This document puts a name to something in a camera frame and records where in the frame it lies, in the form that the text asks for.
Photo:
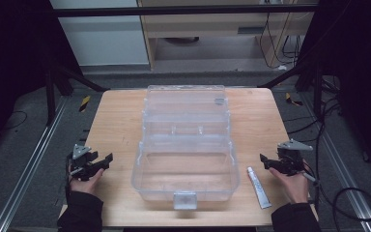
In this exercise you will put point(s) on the person's left hand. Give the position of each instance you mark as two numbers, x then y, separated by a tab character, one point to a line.
85	184

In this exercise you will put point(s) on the clear plastic storage box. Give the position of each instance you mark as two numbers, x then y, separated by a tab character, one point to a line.
185	145

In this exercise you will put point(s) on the light wooden desk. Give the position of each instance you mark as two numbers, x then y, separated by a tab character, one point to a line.
225	29

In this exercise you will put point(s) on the white ointment tube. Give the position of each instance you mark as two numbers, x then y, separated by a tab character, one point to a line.
258	188

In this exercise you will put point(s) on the white cabinet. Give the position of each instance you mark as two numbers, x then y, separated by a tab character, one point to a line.
104	38

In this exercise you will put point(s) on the aluminium floor rail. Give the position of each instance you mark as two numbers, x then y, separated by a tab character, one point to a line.
344	180
29	170

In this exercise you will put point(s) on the dark curtain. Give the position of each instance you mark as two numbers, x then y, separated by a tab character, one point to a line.
360	64
13	58

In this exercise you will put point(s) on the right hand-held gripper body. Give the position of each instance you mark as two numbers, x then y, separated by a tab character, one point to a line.
290	159

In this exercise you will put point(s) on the black horizontal metal bar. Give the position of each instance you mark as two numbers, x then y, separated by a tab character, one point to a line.
180	11

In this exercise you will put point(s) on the black metal stand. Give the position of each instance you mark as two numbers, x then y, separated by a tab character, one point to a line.
317	93
50	96

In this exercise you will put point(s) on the person's right hand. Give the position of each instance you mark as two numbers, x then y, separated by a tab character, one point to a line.
293	188

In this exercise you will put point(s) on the yellow black floor tape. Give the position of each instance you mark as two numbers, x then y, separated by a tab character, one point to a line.
84	103
290	99

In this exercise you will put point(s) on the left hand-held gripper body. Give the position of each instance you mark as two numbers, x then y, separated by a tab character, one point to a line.
83	162

